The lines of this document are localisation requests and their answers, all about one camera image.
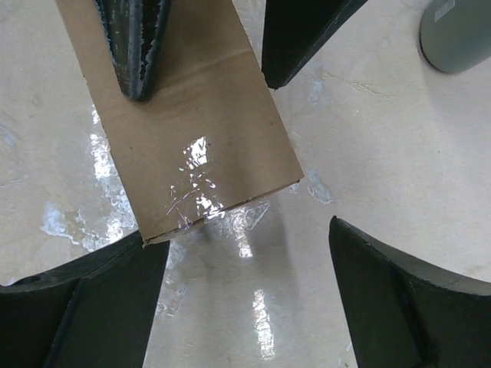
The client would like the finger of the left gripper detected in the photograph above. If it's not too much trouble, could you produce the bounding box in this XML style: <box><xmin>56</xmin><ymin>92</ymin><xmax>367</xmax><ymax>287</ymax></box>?
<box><xmin>261</xmin><ymin>0</ymin><xmax>366</xmax><ymax>90</ymax></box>
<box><xmin>95</xmin><ymin>0</ymin><xmax>172</xmax><ymax>101</ymax></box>

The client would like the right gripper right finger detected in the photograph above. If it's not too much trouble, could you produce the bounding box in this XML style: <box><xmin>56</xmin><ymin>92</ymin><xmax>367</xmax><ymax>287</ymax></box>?
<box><xmin>328</xmin><ymin>217</ymin><xmax>490</xmax><ymax>367</ymax></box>

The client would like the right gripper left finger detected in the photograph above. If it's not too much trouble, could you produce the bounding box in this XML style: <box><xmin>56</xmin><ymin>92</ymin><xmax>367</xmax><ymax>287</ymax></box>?
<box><xmin>1</xmin><ymin>232</ymin><xmax>170</xmax><ymax>367</ymax></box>

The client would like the brown cardboard express box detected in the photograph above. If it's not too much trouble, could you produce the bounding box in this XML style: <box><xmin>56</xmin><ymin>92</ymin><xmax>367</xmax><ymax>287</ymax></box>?
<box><xmin>58</xmin><ymin>1</ymin><xmax>304</xmax><ymax>244</ymax></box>

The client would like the grey pump bottle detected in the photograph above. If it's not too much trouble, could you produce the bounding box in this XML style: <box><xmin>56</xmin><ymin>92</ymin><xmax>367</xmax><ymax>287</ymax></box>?
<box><xmin>419</xmin><ymin>0</ymin><xmax>490</xmax><ymax>74</ymax></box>

